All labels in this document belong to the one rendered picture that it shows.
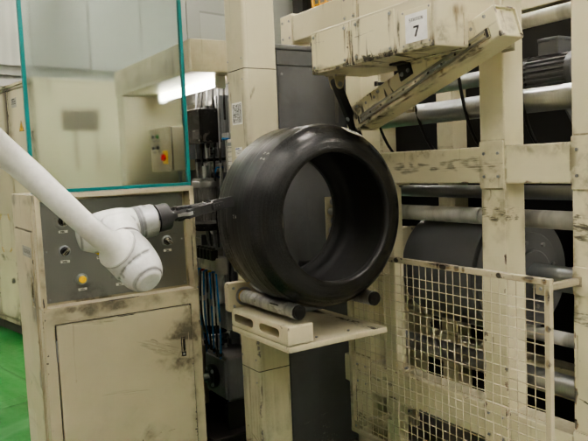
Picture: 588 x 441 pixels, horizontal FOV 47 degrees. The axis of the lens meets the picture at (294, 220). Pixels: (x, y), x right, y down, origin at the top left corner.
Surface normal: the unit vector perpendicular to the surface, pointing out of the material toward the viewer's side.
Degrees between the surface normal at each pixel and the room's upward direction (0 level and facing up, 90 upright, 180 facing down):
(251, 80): 90
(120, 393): 90
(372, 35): 90
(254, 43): 90
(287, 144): 52
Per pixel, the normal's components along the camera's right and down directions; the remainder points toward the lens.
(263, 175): -0.20, -0.28
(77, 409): 0.53, 0.05
